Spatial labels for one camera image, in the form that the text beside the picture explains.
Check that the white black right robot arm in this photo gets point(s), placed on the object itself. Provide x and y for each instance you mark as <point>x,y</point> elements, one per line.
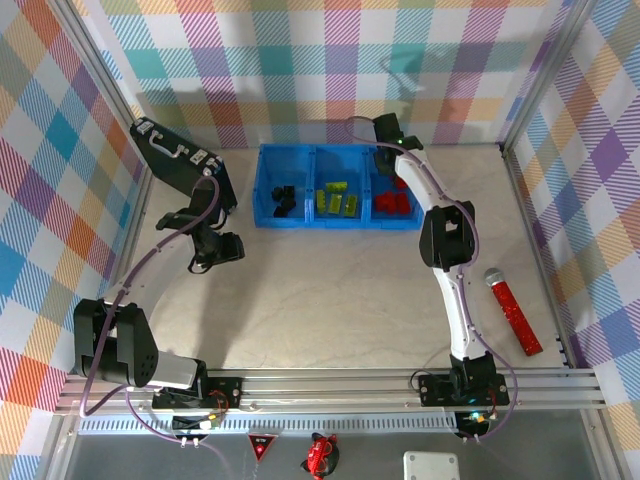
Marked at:
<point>460,320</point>

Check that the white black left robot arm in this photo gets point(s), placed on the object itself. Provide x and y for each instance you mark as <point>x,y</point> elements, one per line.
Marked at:
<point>120,345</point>

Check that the black briefcase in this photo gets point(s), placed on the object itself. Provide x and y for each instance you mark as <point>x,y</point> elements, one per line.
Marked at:
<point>170,160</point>

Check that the black connector board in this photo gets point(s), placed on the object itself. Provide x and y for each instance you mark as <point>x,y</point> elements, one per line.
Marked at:
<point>470,422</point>
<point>190,424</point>

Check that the red glitter microphone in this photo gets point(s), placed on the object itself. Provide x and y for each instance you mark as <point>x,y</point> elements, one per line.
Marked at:
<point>515,315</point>

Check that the red triangle button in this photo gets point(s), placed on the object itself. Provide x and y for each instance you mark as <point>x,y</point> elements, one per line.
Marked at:
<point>261,445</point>

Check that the red black toy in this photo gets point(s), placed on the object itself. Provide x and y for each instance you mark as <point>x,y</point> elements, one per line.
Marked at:
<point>320,455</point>

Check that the white box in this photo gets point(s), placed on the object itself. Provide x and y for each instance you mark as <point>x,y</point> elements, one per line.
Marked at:
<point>431,466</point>

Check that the aluminium side rail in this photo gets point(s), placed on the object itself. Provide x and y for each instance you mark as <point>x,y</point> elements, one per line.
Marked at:
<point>127,250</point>
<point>521,200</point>

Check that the aluminium mounting rail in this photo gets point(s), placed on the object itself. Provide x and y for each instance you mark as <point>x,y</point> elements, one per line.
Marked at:
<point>325,387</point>

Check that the aluminium frame post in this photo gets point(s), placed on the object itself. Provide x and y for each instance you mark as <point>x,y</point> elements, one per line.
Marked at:
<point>545,75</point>
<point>102,80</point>

